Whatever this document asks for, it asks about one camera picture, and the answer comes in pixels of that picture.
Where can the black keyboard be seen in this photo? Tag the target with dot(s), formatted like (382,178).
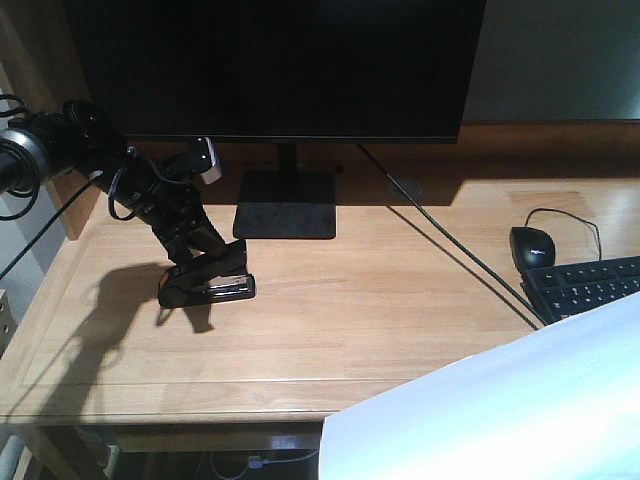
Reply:
(561,291)

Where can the grey desk cable grommet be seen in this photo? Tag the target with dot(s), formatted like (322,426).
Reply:
(412,187)

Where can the black monitor with stand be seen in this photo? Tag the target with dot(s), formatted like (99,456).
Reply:
(280,72)

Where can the black stapler with orange tab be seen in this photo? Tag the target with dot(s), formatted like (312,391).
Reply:
(207,280)

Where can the wooden desk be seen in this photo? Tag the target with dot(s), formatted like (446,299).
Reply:
(333,321)

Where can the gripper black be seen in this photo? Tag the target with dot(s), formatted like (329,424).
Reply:
(176,216)

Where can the black computer mouse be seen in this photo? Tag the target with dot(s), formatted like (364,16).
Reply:
(531,248)

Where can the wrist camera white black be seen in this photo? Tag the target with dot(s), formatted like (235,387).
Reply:
(200,158)

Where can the white paper stack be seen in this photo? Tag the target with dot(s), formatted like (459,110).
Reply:
(560,403)

